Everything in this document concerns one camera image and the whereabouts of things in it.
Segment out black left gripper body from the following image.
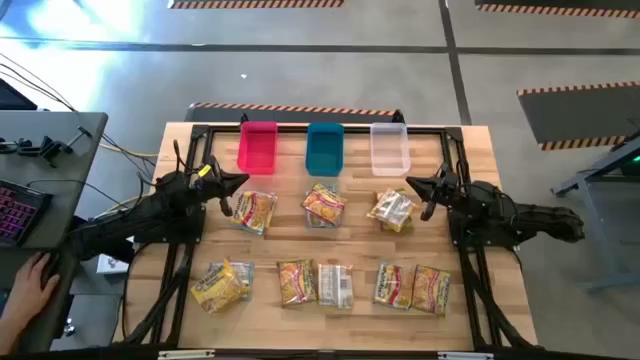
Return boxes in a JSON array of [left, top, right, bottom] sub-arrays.
[[192, 158, 226, 200]]

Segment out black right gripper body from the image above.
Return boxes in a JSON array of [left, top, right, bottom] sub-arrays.
[[431, 163, 460, 205]]

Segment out yellow creamy chicken ramen pack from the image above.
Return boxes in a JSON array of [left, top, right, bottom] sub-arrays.
[[189, 259, 250, 315], [366, 188, 416, 232], [317, 263, 355, 310]]

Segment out person's forearm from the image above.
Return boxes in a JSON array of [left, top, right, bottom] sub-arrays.
[[0, 307, 34, 354]]

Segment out pink plastic bin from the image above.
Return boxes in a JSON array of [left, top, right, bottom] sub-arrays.
[[236, 120, 279, 176]]

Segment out hazard-striped black floor mat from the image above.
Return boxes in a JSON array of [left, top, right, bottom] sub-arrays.
[[516, 80, 640, 152], [474, 0, 640, 20], [187, 102, 407, 124], [167, 0, 346, 10]]

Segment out teal plastic bin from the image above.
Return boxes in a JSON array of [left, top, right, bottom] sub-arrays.
[[305, 122, 345, 177]]

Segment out white box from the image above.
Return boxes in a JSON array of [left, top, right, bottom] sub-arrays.
[[95, 252, 132, 276]]

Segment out black desk clamp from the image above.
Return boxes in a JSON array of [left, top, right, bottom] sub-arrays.
[[38, 125, 94, 169]]

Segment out grey desk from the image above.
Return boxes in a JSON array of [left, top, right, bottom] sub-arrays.
[[0, 110, 110, 354]]

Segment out backlit black keyboard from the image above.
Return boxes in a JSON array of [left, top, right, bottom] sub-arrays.
[[0, 178, 54, 249]]

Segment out person's hand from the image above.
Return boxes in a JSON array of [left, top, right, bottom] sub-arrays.
[[12, 251, 62, 321]]

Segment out black monitor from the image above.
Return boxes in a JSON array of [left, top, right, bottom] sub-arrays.
[[0, 78, 39, 112]]

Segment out yellow floor cable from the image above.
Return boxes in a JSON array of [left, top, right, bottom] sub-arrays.
[[98, 143, 160, 159]]

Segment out white frame bracket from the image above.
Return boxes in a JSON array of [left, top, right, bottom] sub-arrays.
[[157, 349, 216, 360], [437, 351, 494, 360]]

